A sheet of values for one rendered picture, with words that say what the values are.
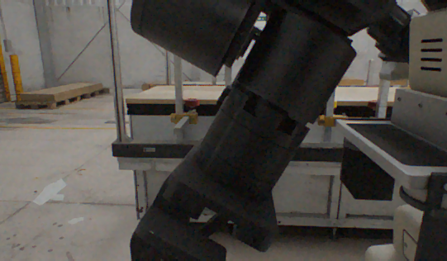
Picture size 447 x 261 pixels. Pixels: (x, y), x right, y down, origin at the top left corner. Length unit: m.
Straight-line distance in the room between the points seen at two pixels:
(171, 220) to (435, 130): 0.39
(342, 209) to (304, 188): 0.26
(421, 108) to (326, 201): 1.55
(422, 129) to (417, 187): 0.16
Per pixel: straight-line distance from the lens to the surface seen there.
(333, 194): 1.97
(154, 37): 0.19
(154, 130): 1.82
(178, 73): 1.50
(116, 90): 1.61
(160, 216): 0.16
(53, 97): 7.31
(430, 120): 0.49
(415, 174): 0.35
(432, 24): 0.54
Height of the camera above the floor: 1.16
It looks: 15 degrees down
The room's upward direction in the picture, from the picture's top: straight up
